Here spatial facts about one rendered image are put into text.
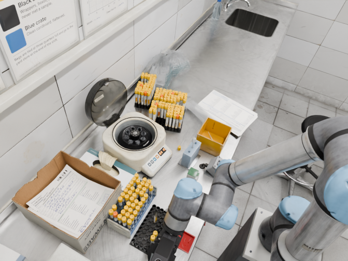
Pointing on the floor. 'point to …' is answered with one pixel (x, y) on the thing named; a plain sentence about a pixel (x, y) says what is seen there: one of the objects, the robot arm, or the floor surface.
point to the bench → (88, 140)
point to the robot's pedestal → (237, 243)
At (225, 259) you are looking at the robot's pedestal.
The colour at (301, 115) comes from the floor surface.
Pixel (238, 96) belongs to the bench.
